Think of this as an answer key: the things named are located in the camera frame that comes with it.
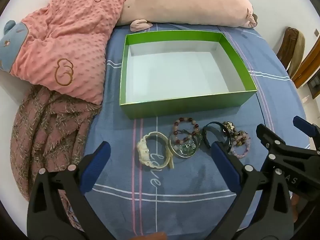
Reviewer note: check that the pink dotted blanket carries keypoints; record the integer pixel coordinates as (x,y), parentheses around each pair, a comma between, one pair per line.
(62,30)

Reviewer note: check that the pink plush pillow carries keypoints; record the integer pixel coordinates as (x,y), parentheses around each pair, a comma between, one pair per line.
(187,2)

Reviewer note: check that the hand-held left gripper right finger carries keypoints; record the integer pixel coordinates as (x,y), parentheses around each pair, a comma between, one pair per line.
(225,165)

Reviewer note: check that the blue striped bed sheet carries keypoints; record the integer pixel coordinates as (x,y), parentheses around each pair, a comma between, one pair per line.
(200,180)

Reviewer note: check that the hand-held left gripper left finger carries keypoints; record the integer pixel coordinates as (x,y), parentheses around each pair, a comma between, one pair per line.
(96,165)

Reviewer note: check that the white wrist watch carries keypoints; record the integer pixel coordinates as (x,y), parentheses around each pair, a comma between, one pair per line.
(144,152)

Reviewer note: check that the wooden door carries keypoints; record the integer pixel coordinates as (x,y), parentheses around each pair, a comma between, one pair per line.
(310,65)

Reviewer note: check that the person's right hand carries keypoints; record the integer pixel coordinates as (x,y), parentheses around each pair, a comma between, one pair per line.
(295,206)

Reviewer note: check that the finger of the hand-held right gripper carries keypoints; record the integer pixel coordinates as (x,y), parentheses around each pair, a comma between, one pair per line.
(271,137)
(303,127)

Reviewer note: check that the wooden chair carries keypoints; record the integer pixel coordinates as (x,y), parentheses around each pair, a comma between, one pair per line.
(290,45)

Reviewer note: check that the silver bangle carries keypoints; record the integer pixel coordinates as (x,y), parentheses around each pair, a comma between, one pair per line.
(185,156)

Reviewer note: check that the pink woven scarf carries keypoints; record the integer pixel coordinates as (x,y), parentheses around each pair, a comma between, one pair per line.
(37,130)

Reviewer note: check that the green cardboard box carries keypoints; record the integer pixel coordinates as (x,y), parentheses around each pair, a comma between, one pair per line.
(187,105)

